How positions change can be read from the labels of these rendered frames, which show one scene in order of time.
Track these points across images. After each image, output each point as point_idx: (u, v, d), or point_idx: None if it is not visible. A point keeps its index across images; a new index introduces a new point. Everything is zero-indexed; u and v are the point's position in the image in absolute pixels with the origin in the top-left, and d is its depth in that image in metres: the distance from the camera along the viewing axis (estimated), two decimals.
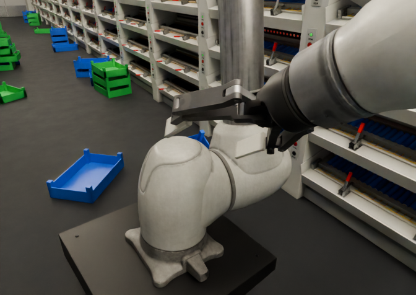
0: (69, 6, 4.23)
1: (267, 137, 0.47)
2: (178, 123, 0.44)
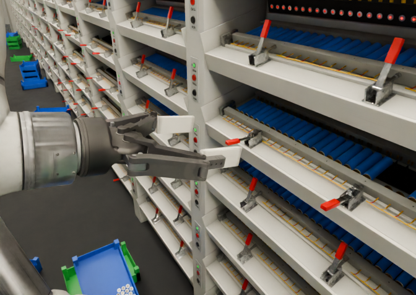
0: (39, 42, 4.19)
1: None
2: (168, 127, 0.54)
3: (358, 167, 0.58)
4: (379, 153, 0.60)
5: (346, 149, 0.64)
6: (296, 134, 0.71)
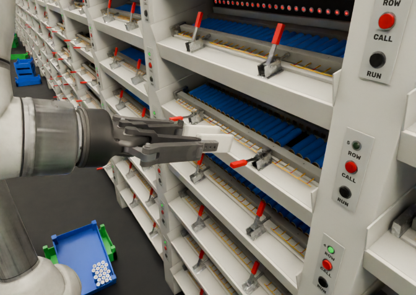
0: (33, 40, 4.29)
1: (170, 133, 0.48)
2: (211, 140, 0.48)
3: (272, 136, 0.69)
4: (292, 125, 0.71)
5: (268, 123, 0.74)
6: (231, 112, 0.81)
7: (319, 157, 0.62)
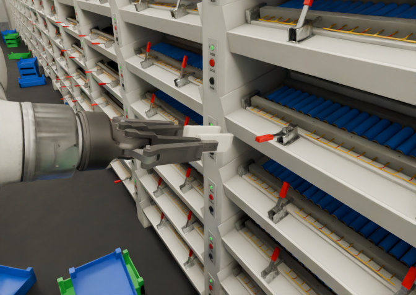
0: (37, 38, 4.05)
1: None
2: None
3: None
4: None
5: None
6: (348, 124, 0.58)
7: None
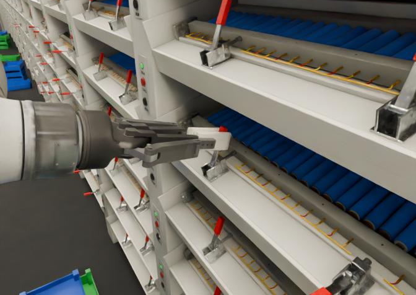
0: (23, 41, 3.98)
1: None
2: None
3: (371, 217, 0.38)
4: None
5: (350, 185, 0.44)
6: (280, 158, 0.50)
7: None
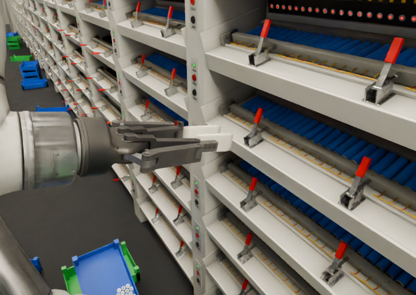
0: (39, 42, 4.19)
1: None
2: (194, 137, 0.52)
3: None
4: (384, 149, 0.61)
5: (351, 145, 0.65)
6: (301, 131, 0.71)
7: None
